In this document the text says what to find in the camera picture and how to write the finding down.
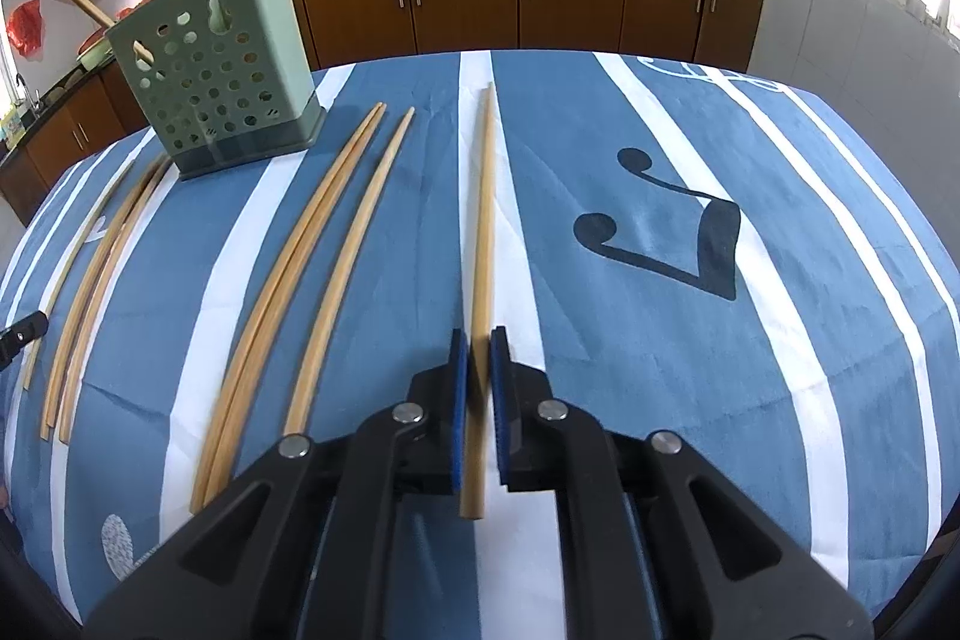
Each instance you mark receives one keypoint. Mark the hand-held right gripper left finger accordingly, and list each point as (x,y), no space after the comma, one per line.
(459,415)

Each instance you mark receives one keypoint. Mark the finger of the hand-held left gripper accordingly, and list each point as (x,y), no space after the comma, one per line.
(22,336)

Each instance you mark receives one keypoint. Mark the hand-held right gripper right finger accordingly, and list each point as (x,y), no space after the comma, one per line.
(501,415)

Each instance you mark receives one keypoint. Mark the group of chopsticks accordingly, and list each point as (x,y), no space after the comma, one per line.
(71,340)

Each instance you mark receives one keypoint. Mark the green perforated utensil holder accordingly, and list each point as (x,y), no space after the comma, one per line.
(225,85)

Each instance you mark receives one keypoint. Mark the window above sink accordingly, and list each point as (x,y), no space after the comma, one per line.
(6,78)

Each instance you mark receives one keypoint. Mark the green plastic basin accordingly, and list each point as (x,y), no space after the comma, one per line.
(96,57)

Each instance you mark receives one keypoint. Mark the hanging red plastic bag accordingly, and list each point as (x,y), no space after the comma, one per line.
(24,29)

